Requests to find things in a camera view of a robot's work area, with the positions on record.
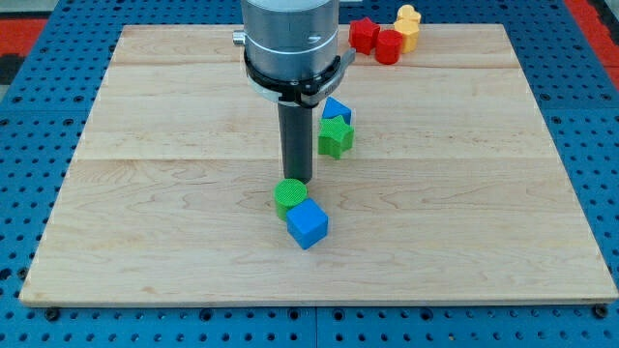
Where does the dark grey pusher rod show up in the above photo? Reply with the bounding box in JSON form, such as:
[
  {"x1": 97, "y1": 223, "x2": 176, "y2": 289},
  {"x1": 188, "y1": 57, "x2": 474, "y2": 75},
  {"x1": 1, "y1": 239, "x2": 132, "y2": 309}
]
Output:
[{"x1": 278, "y1": 103, "x2": 312, "y2": 184}]

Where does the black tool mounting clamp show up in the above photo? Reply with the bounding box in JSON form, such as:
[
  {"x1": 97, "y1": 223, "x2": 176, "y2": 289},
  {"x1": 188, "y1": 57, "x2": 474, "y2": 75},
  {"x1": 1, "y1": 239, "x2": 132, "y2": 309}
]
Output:
[{"x1": 243, "y1": 48, "x2": 356, "y2": 108}]

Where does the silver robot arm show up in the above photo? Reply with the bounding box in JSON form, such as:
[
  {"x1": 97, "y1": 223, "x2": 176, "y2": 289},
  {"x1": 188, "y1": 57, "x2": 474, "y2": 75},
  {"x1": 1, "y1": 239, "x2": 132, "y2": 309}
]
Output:
[{"x1": 233, "y1": 0, "x2": 356, "y2": 184}]

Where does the green star block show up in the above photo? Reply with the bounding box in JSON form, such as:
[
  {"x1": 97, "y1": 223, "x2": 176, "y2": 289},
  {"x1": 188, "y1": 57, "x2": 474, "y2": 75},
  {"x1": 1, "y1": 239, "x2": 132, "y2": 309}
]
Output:
[{"x1": 318, "y1": 115, "x2": 355, "y2": 160}]

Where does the red star block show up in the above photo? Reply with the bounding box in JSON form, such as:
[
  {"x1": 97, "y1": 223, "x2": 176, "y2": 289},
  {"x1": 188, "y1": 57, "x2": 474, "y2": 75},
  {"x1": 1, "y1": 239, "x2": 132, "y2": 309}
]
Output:
[{"x1": 348, "y1": 17, "x2": 381, "y2": 55}]

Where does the blue triangle block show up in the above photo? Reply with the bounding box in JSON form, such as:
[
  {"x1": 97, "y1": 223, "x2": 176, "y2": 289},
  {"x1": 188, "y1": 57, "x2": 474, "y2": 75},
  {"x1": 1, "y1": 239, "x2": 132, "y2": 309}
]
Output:
[{"x1": 321, "y1": 97, "x2": 352, "y2": 125}]

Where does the green cylinder block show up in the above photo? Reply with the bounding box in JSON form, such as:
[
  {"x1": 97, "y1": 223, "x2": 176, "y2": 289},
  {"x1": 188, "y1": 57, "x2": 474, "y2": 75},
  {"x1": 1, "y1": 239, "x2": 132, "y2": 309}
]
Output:
[{"x1": 273, "y1": 179, "x2": 309, "y2": 221}]

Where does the red cylinder block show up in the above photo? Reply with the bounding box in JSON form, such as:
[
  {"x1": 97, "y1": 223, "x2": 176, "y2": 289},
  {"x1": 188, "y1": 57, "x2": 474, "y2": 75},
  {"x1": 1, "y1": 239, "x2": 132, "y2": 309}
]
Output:
[{"x1": 374, "y1": 29, "x2": 403, "y2": 65}]

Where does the blue cube block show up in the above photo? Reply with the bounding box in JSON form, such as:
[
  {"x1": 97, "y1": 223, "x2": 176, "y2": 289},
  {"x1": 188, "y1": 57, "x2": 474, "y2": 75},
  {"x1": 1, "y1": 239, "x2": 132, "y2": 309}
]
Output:
[{"x1": 286, "y1": 198, "x2": 329, "y2": 249}]

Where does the yellow hexagon block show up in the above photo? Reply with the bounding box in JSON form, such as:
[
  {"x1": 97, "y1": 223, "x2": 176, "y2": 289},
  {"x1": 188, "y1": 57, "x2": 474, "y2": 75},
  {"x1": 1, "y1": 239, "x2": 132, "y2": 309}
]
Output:
[{"x1": 394, "y1": 19, "x2": 420, "y2": 53}]

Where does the yellow heart block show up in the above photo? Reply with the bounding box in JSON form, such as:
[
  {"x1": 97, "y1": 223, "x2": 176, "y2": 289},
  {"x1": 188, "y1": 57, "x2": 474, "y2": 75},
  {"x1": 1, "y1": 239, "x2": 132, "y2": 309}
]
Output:
[{"x1": 397, "y1": 4, "x2": 422, "y2": 24}]

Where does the light wooden board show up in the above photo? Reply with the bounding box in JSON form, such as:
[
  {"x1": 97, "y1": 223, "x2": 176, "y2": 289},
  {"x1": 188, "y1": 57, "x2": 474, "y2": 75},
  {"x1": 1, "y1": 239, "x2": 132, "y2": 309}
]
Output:
[{"x1": 20, "y1": 24, "x2": 618, "y2": 307}]

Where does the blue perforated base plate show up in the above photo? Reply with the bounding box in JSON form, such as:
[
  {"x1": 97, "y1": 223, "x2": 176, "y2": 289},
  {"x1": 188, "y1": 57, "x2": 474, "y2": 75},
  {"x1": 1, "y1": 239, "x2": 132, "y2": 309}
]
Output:
[{"x1": 1, "y1": 0, "x2": 618, "y2": 347}]

